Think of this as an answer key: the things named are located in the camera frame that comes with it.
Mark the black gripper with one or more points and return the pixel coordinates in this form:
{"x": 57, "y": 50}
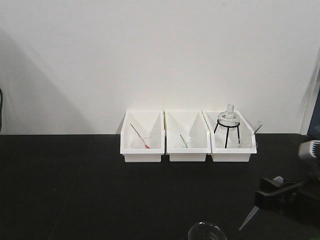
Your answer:
{"x": 298, "y": 200}

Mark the clear plastic pipette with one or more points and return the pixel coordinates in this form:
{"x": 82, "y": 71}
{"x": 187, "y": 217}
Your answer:
{"x": 255, "y": 209}

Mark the clear glass beaker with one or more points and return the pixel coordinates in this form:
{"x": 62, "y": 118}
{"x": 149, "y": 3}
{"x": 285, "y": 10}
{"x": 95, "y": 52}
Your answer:
{"x": 205, "y": 230}

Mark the right white storage bin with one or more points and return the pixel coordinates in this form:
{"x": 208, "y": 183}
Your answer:
{"x": 241, "y": 153}

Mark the white storage bin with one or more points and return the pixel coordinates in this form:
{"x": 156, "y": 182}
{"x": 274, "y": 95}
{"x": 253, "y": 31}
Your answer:
{"x": 131, "y": 147}
{"x": 188, "y": 123}
{"x": 241, "y": 153}

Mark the glass flask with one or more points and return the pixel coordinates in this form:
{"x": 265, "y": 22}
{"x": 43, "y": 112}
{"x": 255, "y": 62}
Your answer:
{"x": 228, "y": 118}

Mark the small beaker in middle bin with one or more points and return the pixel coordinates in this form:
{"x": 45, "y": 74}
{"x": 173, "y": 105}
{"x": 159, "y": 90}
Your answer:
{"x": 192, "y": 140}

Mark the small beaker in bin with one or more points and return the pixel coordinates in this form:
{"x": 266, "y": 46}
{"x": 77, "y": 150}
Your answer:
{"x": 146, "y": 136}
{"x": 192, "y": 140}

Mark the middle white storage bin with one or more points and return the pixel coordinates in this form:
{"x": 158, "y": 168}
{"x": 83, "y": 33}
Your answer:
{"x": 188, "y": 123}

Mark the small beaker in left bin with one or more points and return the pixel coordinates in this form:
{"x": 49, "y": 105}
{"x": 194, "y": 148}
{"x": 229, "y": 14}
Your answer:
{"x": 146, "y": 136}

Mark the left white storage bin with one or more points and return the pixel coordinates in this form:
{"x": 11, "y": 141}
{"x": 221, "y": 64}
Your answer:
{"x": 131, "y": 147}

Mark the black wire tripod stand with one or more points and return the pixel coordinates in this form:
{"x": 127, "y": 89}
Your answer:
{"x": 227, "y": 134}

